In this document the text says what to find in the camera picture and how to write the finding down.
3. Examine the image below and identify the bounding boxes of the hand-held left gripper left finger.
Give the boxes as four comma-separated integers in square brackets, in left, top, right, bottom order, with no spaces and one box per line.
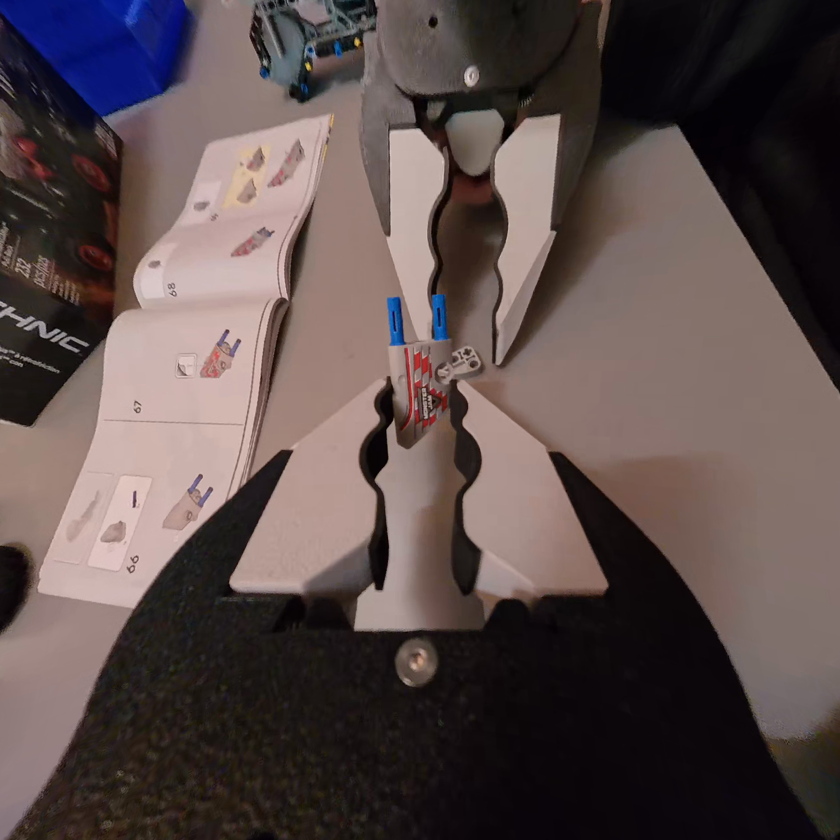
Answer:
[230,377,396,597]

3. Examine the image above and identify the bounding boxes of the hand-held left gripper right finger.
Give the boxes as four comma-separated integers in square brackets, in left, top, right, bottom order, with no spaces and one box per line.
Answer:
[451,379,609,599]

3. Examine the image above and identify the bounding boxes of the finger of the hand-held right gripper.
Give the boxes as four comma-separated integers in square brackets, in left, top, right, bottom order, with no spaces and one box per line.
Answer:
[490,114,563,368]
[386,127,452,332]

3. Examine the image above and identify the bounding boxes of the grey panel piece blue pins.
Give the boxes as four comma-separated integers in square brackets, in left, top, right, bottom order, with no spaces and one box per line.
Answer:
[385,294,455,451]

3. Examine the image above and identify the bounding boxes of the small grey connector piece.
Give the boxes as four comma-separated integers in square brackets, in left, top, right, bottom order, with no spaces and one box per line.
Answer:
[436,346,487,383]

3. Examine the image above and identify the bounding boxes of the grey red toy jet model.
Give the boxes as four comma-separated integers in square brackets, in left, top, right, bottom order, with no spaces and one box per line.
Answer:
[248,0,379,104]

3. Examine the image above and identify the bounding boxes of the open instruction booklet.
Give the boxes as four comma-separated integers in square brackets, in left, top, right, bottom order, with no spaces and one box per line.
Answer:
[37,114,335,609]

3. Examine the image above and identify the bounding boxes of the dark clothing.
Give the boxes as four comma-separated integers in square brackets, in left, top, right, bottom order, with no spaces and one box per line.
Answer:
[600,0,840,398]

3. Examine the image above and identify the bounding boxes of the dark cloth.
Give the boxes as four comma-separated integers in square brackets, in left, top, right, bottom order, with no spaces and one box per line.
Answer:
[0,542,33,635]

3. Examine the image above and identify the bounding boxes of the blue plastic bin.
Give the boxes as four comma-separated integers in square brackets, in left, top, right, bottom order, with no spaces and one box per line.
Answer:
[0,0,196,117]

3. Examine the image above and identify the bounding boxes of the black toy set box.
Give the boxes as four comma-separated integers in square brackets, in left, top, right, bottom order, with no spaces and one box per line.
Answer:
[0,13,125,429]

